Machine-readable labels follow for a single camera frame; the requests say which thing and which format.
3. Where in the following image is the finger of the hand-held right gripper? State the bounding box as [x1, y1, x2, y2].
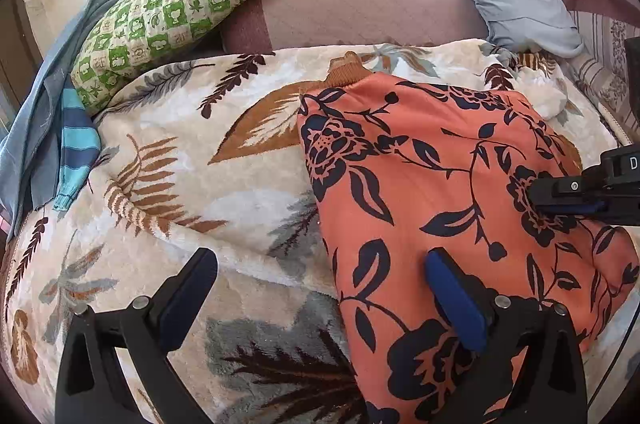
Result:
[528, 174, 608, 216]

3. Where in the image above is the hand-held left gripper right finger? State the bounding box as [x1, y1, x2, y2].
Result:
[424, 247, 588, 424]

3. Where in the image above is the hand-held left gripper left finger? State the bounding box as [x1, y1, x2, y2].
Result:
[55, 247, 219, 424]

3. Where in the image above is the orange floral garment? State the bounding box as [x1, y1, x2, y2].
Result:
[297, 52, 640, 424]

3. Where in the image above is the cream leaf-print blanket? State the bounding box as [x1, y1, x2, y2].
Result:
[0, 39, 640, 424]

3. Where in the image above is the striped bed sheet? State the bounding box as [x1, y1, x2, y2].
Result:
[537, 0, 640, 140]

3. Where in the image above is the teal striped garment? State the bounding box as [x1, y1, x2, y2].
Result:
[52, 86, 103, 212]

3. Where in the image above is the light blue knit sweater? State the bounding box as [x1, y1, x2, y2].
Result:
[0, 0, 136, 240]

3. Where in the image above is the green checked pillow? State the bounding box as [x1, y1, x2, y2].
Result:
[70, 0, 321, 116]

